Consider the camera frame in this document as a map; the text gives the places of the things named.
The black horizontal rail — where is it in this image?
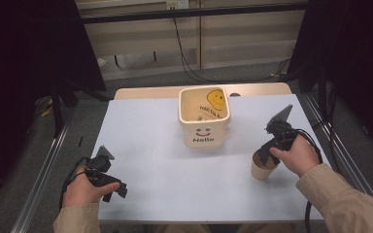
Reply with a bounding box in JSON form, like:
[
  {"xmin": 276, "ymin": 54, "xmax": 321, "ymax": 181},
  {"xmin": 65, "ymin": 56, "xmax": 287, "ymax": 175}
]
[{"xmin": 77, "ymin": 2, "xmax": 309, "ymax": 25}]

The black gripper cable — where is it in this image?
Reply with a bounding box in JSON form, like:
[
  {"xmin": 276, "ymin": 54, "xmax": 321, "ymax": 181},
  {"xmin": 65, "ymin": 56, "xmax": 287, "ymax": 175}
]
[
  {"xmin": 293, "ymin": 128, "xmax": 324, "ymax": 233},
  {"xmin": 58, "ymin": 156, "xmax": 92, "ymax": 212}
]

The person's right hand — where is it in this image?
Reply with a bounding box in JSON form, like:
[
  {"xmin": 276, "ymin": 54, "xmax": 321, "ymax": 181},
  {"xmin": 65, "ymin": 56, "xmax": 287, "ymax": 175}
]
[{"xmin": 269, "ymin": 134, "xmax": 322, "ymax": 179}]

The person's left hand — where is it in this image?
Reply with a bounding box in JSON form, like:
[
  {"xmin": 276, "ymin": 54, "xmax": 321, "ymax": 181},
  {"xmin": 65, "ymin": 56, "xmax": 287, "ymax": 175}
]
[{"xmin": 62, "ymin": 165, "xmax": 121, "ymax": 209}]

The white wall socket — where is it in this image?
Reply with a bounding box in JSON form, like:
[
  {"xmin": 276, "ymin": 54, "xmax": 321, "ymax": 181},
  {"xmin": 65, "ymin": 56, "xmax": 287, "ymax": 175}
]
[{"xmin": 166, "ymin": 0, "xmax": 189, "ymax": 11}]

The black floor cable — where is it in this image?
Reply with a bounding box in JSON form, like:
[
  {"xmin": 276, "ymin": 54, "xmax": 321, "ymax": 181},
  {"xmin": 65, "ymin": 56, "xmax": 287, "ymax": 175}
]
[{"xmin": 172, "ymin": 17, "xmax": 292, "ymax": 83}]

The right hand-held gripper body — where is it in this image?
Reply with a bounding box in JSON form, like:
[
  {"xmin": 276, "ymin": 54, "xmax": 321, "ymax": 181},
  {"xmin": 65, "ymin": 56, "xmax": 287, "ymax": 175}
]
[{"xmin": 264, "ymin": 104, "xmax": 298, "ymax": 153}]

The aluminium frame rail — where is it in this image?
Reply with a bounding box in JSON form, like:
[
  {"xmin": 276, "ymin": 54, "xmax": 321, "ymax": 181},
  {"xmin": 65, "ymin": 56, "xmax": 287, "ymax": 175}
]
[
  {"xmin": 10, "ymin": 110, "xmax": 76, "ymax": 233},
  {"xmin": 300, "ymin": 91, "xmax": 373, "ymax": 198}
]

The brown paper cup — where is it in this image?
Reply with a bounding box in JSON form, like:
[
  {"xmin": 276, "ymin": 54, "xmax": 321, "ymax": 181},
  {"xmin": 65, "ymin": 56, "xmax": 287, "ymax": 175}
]
[{"xmin": 251, "ymin": 150, "xmax": 282, "ymax": 182}]

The cream smiley face bin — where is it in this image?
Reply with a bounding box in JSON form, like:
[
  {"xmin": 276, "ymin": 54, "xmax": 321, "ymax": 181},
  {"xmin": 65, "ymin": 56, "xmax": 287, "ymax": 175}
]
[{"xmin": 177, "ymin": 85, "xmax": 232, "ymax": 150}]

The white table mat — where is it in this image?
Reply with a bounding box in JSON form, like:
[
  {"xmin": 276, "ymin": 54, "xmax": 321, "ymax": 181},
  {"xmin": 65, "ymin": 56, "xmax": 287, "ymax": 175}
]
[{"xmin": 98, "ymin": 93, "xmax": 332, "ymax": 225}]

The black metal stand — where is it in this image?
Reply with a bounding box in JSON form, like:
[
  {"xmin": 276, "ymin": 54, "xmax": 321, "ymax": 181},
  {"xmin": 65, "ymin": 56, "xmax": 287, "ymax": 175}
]
[{"xmin": 50, "ymin": 77, "xmax": 111, "ymax": 139}]

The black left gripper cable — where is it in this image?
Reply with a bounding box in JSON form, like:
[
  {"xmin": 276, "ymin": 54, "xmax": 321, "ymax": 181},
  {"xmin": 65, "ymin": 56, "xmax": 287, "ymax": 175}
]
[{"xmin": 58, "ymin": 156, "xmax": 92, "ymax": 212}]

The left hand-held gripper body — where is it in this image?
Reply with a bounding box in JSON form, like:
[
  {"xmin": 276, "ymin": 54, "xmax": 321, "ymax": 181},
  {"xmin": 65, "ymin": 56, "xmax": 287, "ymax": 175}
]
[{"xmin": 85, "ymin": 145, "xmax": 122, "ymax": 189}]

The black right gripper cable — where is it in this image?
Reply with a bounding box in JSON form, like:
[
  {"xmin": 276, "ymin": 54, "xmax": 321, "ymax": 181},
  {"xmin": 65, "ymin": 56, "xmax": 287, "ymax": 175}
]
[{"xmin": 293, "ymin": 128, "xmax": 324, "ymax": 233}]

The dark curtain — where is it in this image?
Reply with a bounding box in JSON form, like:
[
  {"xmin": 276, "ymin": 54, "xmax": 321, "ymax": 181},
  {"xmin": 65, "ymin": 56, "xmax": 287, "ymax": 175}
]
[
  {"xmin": 287, "ymin": 0, "xmax": 373, "ymax": 159},
  {"xmin": 0, "ymin": 0, "xmax": 107, "ymax": 208}
]

